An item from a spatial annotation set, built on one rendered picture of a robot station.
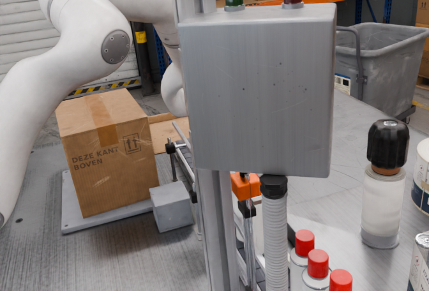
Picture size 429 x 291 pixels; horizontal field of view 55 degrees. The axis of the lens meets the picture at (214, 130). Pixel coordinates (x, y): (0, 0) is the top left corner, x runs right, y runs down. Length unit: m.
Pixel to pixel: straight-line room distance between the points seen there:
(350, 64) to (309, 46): 2.61
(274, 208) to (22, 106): 0.46
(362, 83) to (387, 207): 2.11
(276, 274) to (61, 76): 0.46
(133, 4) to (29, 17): 4.09
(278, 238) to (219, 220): 0.14
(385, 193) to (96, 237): 0.77
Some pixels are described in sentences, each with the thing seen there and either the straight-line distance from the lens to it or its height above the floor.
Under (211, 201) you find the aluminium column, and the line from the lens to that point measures 0.61.
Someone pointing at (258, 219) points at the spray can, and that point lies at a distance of 0.93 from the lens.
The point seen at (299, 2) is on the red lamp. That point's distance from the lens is 0.50.
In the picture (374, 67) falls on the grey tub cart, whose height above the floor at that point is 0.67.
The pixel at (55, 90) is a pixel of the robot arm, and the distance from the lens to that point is 0.75.
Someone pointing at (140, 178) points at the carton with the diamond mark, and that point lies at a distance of 1.25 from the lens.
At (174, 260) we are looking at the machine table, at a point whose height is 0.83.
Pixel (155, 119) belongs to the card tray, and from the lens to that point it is 1.85.
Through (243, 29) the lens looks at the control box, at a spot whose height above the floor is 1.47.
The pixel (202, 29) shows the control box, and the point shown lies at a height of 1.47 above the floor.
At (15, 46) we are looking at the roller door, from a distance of 4.93.
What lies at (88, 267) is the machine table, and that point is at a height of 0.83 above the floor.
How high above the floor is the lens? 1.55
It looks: 25 degrees down
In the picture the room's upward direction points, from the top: 6 degrees counter-clockwise
